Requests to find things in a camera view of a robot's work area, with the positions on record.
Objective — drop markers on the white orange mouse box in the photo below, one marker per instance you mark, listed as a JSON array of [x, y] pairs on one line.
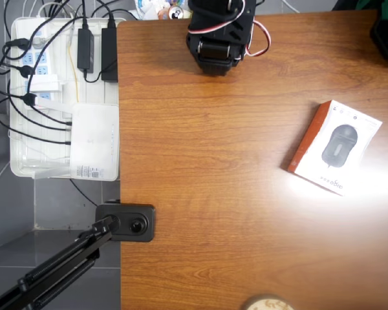
[[339, 145]]

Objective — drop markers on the drink can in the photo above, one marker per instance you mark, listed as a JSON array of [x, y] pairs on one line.
[[176, 12]]

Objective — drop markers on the black power plug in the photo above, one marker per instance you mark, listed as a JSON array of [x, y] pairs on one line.
[[28, 98], [19, 42], [26, 71]]

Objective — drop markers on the white router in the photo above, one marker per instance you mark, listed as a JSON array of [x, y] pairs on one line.
[[93, 142]]

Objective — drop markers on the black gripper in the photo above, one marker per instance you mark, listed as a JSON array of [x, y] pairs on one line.
[[214, 51]]

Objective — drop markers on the black power adapter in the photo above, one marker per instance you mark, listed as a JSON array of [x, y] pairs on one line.
[[109, 55], [85, 48]]

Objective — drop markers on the white printed plastic bag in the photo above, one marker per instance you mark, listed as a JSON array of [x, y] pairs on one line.
[[148, 8]]

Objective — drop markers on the white power strip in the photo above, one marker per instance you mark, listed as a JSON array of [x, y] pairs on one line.
[[40, 59]]

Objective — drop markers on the white charger plug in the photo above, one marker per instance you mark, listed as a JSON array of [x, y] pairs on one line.
[[44, 84]]

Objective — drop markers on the round wooden coaster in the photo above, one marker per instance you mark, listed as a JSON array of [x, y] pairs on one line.
[[268, 303]]

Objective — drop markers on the black stand base with post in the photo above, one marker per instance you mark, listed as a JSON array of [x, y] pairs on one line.
[[139, 237]]

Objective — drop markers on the green table clamp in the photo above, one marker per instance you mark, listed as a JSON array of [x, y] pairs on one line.
[[367, 4]]

